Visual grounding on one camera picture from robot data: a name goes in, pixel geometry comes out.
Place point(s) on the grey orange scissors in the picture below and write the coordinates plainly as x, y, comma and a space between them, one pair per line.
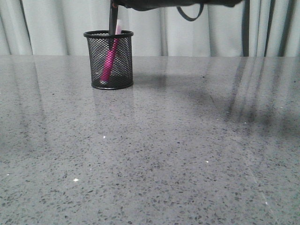
113, 16

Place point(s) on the black mesh pen holder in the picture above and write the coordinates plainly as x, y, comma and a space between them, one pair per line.
98, 42

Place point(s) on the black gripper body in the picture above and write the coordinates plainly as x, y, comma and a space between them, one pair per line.
146, 5

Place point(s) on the magenta marker pen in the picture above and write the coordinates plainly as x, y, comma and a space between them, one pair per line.
108, 65

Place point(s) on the grey curtain backdrop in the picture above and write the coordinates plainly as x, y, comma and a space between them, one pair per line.
56, 27

